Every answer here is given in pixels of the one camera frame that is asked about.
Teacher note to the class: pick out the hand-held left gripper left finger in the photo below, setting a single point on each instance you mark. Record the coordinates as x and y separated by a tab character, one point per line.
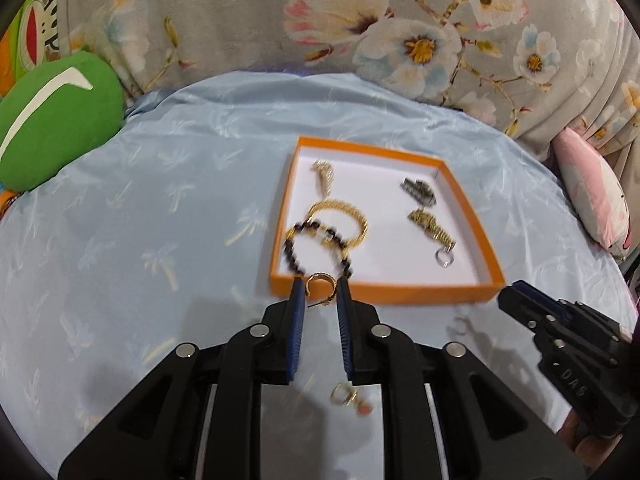
296	330

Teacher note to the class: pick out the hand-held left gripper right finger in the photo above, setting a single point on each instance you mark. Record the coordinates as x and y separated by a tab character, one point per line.
346	330

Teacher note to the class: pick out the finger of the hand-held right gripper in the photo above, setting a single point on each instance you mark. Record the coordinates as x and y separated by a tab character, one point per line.
522	307
545	300

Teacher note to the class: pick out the hoop earring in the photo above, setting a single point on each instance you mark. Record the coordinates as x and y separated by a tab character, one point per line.
320	276

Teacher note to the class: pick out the orange cardboard box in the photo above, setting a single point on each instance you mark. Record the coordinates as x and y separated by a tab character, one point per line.
400	292

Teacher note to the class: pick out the gold braided bangle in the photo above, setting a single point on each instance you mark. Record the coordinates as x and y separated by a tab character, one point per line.
332	205

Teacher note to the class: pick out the silver watch band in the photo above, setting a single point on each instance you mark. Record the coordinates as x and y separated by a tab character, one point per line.
417	190

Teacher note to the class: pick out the gold dangle earring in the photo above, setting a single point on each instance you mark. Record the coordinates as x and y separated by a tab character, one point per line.
355	400

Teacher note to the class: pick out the pink pillow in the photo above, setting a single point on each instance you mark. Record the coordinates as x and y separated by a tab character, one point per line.
595	195

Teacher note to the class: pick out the grey floral blanket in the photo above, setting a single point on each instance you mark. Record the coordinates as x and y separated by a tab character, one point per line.
250	20

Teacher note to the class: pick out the green plush pillow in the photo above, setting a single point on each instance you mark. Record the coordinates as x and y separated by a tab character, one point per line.
60	120

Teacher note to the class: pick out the cartoon printed blanket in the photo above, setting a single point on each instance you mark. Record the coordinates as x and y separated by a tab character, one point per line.
35	30

